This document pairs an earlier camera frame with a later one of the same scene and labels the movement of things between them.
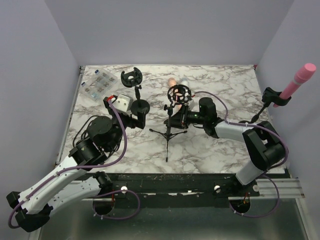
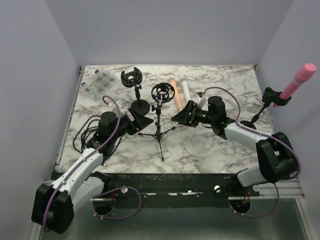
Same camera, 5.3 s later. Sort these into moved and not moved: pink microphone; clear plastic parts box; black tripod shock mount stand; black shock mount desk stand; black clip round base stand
Moved: black tripod shock mount stand
Not moved: pink microphone; black shock mount desk stand; clear plastic parts box; black clip round base stand
